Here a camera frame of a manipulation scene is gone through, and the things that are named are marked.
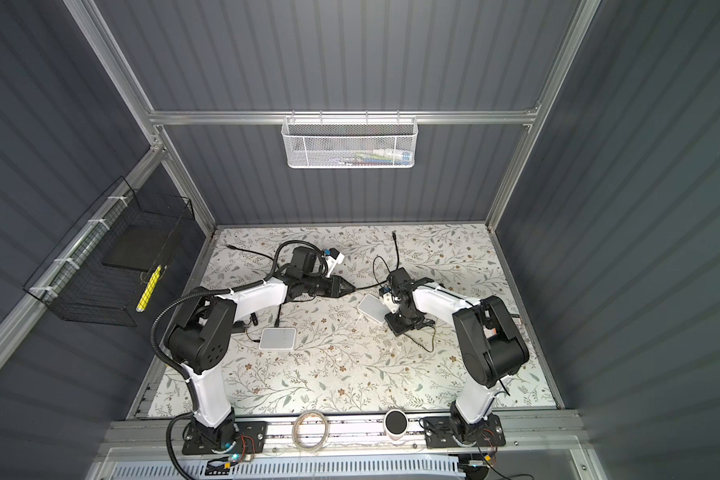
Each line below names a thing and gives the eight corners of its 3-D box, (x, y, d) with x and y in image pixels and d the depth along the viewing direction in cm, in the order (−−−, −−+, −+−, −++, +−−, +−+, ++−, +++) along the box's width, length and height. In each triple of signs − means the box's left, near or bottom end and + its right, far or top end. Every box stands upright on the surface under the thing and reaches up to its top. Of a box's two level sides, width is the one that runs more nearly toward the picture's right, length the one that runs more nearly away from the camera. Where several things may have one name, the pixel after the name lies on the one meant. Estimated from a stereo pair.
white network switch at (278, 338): (259, 349, 90) (257, 346, 88) (264, 330, 94) (262, 327, 92) (294, 349, 90) (292, 346, 88) (297, 330, 94) (295, 327, 92)
